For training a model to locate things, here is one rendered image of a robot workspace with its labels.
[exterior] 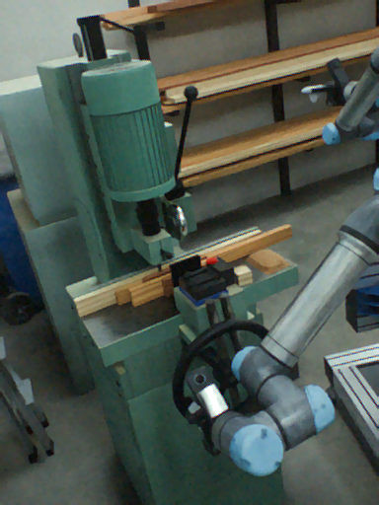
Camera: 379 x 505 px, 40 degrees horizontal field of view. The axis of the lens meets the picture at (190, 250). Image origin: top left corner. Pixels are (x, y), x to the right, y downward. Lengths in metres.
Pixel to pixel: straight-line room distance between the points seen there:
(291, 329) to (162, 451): 0.72
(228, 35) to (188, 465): 3.06
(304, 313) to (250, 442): 0.27
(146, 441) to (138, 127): 0.85
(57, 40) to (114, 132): 2.37
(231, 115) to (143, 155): 2.82
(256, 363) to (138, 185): 0.53
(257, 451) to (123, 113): 0.77
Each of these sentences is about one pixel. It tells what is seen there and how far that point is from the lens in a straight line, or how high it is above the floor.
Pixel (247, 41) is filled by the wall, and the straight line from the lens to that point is 4.07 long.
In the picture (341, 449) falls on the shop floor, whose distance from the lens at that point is 2.20.
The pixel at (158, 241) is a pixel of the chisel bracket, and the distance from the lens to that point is 1.38.
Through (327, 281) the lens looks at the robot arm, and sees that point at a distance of 1.00.
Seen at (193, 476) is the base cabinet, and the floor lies 0.34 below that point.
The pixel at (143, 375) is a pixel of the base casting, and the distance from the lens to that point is 1.40.
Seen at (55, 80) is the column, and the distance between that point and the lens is 1.46.
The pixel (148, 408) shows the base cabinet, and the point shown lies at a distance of 1.48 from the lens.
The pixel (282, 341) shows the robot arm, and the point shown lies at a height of 1.03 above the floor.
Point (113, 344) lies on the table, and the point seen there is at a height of 0.90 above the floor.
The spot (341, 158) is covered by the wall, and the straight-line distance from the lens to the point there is 4.74.
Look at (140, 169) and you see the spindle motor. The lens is 1.27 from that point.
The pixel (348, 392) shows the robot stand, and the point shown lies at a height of 0.23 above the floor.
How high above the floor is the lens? 1.64
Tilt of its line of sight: 26 degrees down
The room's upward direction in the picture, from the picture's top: 10 degrees counter-clockwise
